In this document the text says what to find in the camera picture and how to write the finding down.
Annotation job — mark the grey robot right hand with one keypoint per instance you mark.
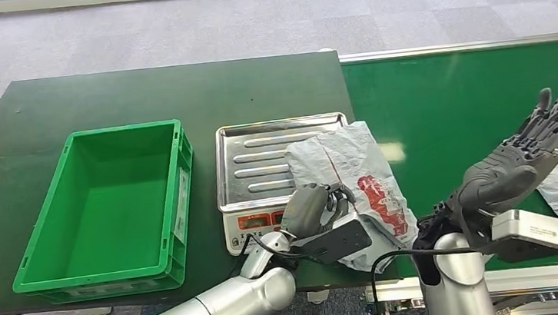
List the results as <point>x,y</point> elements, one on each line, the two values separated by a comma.
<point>506,175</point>

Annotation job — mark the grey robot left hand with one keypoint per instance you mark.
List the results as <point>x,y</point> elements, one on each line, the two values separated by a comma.
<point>307,210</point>

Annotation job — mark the grey mailer package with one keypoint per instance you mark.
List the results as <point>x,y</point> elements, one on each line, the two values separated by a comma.
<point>356,159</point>

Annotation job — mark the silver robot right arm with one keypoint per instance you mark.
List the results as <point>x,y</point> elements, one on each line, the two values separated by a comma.
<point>454,282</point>

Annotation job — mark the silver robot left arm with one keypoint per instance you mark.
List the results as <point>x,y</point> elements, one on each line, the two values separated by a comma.
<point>232,309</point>

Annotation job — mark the green conveyor belt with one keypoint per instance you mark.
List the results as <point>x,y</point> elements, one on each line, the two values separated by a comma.
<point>433,111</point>

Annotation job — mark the white electronic scale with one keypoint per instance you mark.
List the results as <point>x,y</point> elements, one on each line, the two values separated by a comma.
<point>245,236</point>

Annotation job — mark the steel scale tray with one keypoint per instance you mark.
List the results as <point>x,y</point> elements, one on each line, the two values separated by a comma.
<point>240,180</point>

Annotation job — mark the white table caster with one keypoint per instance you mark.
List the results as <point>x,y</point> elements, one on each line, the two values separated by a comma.
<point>103,313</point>
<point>318,297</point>

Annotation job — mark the green plastic crate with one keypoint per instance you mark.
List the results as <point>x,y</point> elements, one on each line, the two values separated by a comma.
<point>111,218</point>

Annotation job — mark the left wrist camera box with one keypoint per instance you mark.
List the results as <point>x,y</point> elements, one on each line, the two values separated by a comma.
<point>338,242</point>

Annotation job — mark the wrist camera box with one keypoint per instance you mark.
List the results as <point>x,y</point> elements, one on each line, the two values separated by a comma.
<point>338,242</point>
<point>526,227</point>

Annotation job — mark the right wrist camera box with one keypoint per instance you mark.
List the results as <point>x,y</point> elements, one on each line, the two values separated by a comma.
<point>526,227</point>

